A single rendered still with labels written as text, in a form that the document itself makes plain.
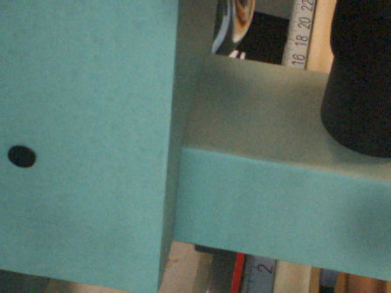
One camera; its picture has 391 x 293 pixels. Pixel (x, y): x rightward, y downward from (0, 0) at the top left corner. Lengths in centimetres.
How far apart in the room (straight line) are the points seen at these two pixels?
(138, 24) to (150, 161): 7
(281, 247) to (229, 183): 5
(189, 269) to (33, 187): 31
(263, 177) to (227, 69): 6
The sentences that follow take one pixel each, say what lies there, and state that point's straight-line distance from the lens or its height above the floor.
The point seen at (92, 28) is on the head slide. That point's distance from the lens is 34.
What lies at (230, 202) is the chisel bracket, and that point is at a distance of 44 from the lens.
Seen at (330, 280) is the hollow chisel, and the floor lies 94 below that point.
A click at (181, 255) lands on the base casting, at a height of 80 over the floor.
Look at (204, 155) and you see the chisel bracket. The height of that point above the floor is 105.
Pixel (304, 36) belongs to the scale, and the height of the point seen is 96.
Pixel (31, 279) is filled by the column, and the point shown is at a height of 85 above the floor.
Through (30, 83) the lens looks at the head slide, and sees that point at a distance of 37.
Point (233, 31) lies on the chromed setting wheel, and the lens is 56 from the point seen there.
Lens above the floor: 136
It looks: 47 degrees down
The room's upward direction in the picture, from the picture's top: 8 degrees clockwise
